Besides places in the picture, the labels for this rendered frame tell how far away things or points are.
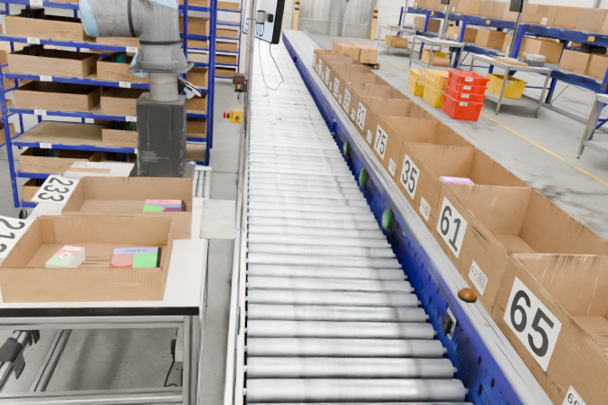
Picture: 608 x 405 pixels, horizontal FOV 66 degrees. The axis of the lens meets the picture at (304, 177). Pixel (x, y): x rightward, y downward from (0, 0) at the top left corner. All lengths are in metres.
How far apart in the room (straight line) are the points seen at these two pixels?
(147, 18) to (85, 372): 1.43
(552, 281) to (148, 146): 1.47
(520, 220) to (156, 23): 1.42
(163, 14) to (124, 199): 0.69
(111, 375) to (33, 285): 0.96
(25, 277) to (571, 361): 1.18
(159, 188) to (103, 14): 0.65
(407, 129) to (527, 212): 0.81
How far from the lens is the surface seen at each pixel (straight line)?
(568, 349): 1.00
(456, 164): 1.90
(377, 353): 1.24
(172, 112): 1.92
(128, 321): 1.34
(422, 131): 2.24
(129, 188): 1.82
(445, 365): 1.25
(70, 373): 2.28
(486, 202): 1.54
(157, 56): 1.88
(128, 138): 3.06
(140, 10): 1.89
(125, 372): 2.23
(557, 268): 1.22
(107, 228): 1.55
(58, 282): 1.33
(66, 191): 1.71
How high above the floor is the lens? 1.54
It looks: 22 degrees down
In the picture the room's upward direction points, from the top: 6 degrees clockwise
